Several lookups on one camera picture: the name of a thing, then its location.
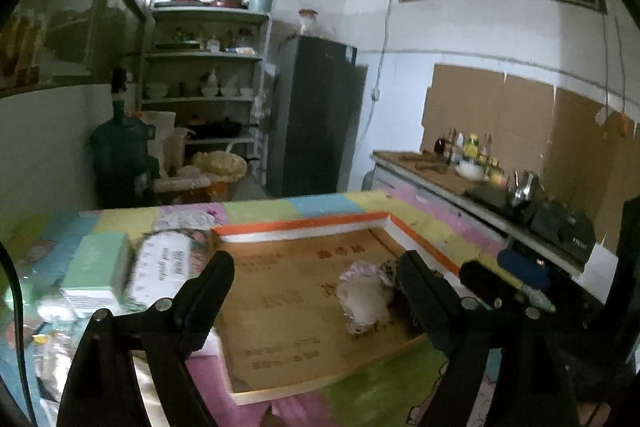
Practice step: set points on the glass jar on fridge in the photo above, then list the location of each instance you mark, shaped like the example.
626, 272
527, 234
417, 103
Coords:
307, 22

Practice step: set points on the colourful patchwork play mat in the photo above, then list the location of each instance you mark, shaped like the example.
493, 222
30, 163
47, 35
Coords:
394, 391

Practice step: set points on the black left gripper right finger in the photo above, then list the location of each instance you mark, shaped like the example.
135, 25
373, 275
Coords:
533, 385

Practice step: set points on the white metal shelf rack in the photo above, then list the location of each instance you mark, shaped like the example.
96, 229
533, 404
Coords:
208, 66

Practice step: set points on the white bowl on counter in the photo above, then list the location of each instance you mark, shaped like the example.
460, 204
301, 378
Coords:
470, 170

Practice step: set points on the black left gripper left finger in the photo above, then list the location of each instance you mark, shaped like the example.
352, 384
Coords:
101, 387

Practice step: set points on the dark grey refrigerator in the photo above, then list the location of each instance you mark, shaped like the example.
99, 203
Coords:
315, 111

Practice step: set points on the orange cardboard tray box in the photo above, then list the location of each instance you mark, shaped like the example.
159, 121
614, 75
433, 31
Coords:
282, 330

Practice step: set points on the kitchen counter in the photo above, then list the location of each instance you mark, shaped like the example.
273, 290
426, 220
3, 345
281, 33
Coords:
601, 262

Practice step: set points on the metal kettle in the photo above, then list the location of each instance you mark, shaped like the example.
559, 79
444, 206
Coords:
526, 188

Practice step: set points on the green water jug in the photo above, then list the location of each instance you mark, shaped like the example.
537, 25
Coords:
124, 171

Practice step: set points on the mint green tissue box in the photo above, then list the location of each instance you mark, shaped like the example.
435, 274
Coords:
98, 273

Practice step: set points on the floral tissue pack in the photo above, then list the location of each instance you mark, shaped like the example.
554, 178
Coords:
165, 260

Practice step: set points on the black gas stove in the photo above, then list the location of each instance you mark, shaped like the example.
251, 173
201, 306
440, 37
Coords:
550, 220

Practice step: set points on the leopard print soft cloth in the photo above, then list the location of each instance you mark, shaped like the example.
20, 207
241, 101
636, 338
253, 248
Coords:
365, 291

